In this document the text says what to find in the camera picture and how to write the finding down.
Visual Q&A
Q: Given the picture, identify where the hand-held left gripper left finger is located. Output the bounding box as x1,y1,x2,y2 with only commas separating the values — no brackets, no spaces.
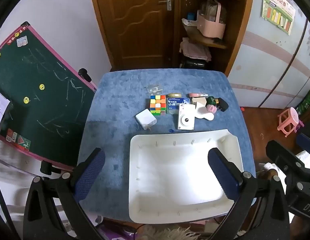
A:
23,148,106,240

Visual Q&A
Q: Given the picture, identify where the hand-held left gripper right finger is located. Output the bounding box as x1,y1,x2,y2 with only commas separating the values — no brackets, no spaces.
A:
207,148,291,240

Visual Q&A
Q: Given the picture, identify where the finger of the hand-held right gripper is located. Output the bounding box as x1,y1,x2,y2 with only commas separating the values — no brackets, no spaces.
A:
266,140,306,178
296,133,310,153

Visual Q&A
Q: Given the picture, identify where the white plastic tray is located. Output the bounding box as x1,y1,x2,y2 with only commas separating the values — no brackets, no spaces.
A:
129,129,244,223

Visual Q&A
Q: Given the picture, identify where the white toy camera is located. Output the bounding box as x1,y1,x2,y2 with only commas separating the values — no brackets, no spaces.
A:
177,104,196,131

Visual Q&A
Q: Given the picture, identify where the black power adapter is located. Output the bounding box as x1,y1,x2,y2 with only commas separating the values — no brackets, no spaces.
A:
216,97,229,112

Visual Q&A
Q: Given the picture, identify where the white charger plug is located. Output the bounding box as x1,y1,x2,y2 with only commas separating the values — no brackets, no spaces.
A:
135,109,157,131

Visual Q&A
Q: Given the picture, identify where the colourful puzzle cube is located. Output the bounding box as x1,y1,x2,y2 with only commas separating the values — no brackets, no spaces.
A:
149,95,167,116

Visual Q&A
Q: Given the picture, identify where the pink plastic stool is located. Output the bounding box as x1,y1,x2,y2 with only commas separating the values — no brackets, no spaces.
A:
278,107,305,138

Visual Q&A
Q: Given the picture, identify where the green printed bag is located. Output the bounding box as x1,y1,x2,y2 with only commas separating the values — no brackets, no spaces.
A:
295,89,310,121

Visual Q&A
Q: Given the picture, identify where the black chalkboard foot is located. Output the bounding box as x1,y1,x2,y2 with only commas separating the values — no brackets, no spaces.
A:
40,160,61,175

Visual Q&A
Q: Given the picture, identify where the white spoon-shaped plastic piece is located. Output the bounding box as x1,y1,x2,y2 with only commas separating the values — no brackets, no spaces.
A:
194,102,215,121

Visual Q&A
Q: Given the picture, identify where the pink framed green chalkboard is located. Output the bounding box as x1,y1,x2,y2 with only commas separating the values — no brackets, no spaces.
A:
0,22,98,171

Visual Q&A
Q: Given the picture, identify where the beige fluffy rug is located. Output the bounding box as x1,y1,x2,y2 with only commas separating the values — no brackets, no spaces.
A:
142,226,203,240

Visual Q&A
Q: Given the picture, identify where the pale striped wardrobe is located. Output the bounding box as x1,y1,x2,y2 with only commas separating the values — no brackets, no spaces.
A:
227,0,310,109

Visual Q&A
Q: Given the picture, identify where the black chalkboard knob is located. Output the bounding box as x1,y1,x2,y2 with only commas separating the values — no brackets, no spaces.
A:
79,68,92,82

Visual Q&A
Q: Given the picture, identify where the clear plastic bag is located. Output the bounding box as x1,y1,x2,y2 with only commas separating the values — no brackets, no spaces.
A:
144,84,162,94

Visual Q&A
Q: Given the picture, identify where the dark glossy container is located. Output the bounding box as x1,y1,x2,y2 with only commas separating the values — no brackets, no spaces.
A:
181,56,208,69

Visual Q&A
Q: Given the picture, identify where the pink folded cloth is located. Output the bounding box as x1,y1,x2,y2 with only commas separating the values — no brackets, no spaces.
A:
179,37,212,62

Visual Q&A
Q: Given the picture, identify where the brown wooden corner shelf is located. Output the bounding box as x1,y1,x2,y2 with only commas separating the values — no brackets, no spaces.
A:
179,0,256,77

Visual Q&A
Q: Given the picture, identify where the brown wooden door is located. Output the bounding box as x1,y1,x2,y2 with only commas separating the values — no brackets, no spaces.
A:
89,0,182,71

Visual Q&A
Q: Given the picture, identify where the wall poster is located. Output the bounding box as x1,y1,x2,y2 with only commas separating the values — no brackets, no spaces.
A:
261,0,296,36

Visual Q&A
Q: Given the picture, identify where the pink handled basket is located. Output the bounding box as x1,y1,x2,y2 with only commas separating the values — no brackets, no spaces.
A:
196,0,227,39

